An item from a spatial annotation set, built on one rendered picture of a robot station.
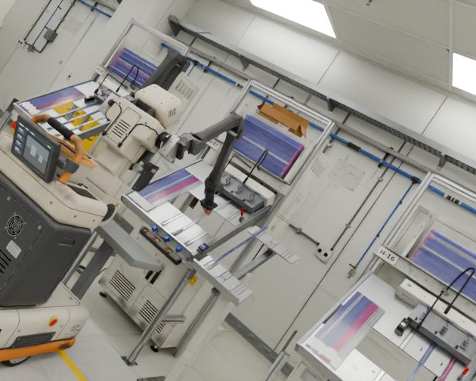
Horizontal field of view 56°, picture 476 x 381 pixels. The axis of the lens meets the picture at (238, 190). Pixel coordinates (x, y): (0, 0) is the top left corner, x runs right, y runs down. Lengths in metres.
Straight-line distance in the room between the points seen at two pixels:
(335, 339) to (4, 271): 1.54
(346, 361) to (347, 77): 3.21
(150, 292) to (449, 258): 1.84
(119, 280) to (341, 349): 1.62
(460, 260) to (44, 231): 2.07
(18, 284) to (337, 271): 3.02
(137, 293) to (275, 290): 1.70
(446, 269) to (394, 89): 2.44
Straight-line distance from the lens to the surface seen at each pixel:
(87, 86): 4.25
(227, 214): 2.91
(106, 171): 2.27
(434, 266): 2.72
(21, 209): 1.99
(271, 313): 4.48
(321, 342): 2.39
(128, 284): 3.25
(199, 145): 2.27
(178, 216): 2.86
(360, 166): 4.49
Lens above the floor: 1.21
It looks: 1 degrees down
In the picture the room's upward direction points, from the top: 34 degrees clockwise
